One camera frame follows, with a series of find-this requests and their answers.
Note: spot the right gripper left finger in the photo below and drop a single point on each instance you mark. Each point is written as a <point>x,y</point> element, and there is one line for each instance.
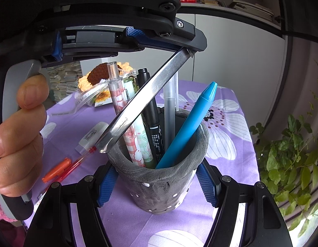
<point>52,222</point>

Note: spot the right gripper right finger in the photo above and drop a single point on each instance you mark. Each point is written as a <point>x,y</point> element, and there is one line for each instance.
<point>263,222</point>

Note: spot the pink patterned pen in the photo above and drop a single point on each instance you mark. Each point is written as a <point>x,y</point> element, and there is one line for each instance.
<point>117,93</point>

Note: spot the grey felt pen holder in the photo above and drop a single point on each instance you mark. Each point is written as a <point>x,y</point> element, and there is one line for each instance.
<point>161,191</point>

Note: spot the green patterned pen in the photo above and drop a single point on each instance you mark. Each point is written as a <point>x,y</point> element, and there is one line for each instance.
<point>130,89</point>

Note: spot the blue pen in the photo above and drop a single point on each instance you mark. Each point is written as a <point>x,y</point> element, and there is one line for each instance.
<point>190,125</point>

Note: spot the black marker pen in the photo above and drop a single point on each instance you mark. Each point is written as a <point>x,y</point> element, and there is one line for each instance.
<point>152,119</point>

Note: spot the clear frosted pen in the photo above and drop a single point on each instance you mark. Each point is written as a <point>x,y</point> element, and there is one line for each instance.
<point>170,97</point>

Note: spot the left hand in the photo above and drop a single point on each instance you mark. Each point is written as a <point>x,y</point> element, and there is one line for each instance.
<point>21,144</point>

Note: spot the stack of books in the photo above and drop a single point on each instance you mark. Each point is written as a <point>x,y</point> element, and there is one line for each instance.
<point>64,79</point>

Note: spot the red pen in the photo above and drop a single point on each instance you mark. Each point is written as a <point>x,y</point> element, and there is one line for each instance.
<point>69,169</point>

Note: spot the orange pen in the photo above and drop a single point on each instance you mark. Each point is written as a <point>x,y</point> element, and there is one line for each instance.
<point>57,170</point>

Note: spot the crochet sunflower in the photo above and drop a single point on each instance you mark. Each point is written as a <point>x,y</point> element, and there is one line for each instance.
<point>100,72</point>

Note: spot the green potted plant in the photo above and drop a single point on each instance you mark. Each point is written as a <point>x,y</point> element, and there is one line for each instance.
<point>289,166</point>

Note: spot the sunflower gift card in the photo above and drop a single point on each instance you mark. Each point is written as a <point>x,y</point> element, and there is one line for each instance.
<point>103,98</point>

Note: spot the purple floral tablecloth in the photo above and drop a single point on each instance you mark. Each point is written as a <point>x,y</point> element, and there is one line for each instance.
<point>230,149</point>

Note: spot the white bookshelf cabinet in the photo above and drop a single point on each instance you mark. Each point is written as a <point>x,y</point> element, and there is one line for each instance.
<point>244,53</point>

